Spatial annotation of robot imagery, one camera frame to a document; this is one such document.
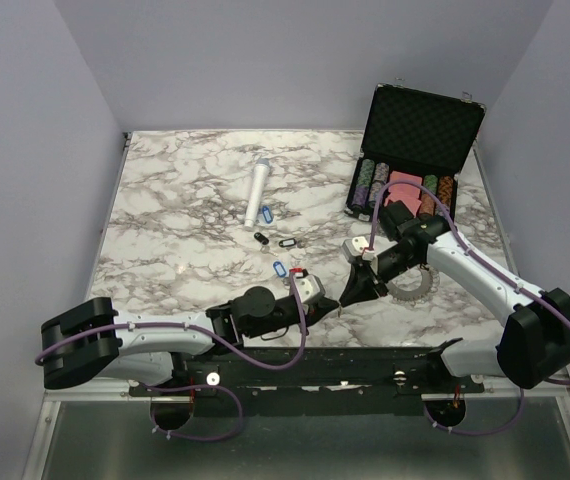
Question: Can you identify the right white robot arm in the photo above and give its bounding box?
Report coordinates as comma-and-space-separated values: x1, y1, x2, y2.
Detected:
339, 202, 570, 392

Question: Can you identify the white microphone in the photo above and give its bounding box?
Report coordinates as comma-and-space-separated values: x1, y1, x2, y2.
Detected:
243, 159, 270, 230

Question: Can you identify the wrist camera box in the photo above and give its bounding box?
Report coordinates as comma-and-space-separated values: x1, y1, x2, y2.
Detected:
289, 267, 325, 305
342, 236, 375, 264

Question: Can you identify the blue key tag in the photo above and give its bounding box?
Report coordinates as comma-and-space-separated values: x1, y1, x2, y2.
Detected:
261, 206, 273, 224
272, 261, 288, 278

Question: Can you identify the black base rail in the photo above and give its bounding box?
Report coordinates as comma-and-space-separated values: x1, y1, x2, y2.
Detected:
129, 347, 484, 418

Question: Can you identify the pink playing card deck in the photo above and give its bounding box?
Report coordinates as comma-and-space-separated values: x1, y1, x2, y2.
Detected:
384, 171, 422, 215

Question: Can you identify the black key tag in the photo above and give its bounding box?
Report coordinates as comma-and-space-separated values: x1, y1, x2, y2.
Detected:
278, 238, 297, 248

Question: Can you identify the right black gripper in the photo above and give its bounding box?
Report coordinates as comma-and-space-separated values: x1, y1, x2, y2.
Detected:
339, 244, 420, 307

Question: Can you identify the large metal keyring disc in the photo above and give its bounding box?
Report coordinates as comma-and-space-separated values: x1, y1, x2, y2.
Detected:
387, 266, 440, 302

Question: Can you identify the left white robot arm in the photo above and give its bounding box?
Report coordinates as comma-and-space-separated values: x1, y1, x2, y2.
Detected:
35, 279, 339, 395

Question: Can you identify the blue key tag near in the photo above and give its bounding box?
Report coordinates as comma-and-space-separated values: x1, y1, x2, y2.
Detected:
272, 261, 288, 278

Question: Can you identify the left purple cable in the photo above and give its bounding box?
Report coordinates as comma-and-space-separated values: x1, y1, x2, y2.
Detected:
34, 272, 311, 444

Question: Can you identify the black poker chip case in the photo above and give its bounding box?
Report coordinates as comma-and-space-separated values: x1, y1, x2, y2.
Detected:
345, 84, 486, 222

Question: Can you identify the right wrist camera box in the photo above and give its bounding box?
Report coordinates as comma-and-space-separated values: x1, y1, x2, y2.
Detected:
342, 236, 375, 264

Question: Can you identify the blue key tag far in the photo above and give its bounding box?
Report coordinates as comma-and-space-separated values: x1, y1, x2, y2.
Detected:
261, 206, 273, 224

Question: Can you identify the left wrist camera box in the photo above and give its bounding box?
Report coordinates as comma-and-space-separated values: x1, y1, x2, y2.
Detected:
289, 267, 325, 305

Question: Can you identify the black key fob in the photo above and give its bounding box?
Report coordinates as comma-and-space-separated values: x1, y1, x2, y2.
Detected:
254, 232, 269, 245

